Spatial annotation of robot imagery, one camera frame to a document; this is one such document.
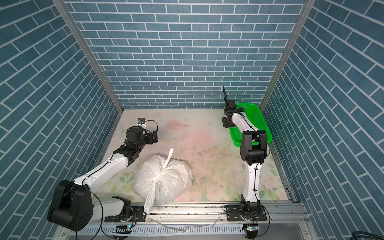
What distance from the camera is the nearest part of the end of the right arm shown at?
780 millimetres

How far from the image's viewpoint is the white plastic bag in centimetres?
74

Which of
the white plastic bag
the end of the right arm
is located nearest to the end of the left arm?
the white plastic bag

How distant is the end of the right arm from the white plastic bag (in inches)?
14.9

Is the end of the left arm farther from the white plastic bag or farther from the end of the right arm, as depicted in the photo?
the end of the right arm
